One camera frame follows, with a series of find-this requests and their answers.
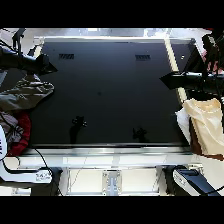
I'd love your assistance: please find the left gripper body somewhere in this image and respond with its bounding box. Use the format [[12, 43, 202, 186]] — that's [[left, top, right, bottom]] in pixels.
[[34, 53, 52, 75]]

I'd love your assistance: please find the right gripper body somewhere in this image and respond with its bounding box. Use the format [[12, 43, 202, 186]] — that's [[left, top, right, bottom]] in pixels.
[[171, 71, 190, 91]]

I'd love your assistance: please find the grey-brown shirt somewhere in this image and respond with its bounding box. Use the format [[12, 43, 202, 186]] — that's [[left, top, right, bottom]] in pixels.
[[0, 74, 55, 112]]

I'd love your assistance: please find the cream garment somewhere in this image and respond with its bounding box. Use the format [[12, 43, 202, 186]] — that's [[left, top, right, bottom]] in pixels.
[[182, 97, 224, 158]]

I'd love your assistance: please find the pale garment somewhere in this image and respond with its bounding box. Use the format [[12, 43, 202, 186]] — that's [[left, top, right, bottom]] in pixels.
[[0, 111, 23, 145]]

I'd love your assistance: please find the red garment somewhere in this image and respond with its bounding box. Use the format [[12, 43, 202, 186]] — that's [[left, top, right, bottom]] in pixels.
[[5, 111, 33, 158]]

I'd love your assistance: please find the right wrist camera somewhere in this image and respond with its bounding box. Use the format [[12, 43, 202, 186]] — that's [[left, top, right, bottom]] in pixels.
[[201, 33, 220, 56]]

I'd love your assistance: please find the silver frame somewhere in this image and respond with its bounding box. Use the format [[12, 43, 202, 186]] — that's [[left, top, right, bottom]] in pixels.
[[13, 35, 214, 197]]

